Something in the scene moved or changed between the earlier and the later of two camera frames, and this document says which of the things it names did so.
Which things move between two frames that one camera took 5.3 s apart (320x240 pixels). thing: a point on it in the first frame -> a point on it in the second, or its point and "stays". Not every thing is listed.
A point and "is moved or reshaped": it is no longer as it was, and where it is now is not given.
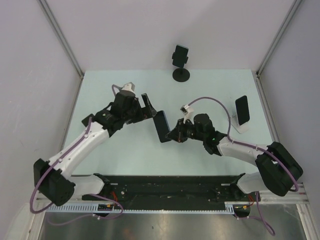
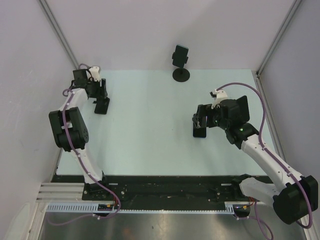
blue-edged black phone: (242, 109) is moved or reshaped
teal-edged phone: (180, 56) stays
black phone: (162, 125) -> (243, 111)
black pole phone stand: (181, 74) stays
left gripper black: (144, 112) -> (101, 92)
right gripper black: (178, 133) -> (204, 110)
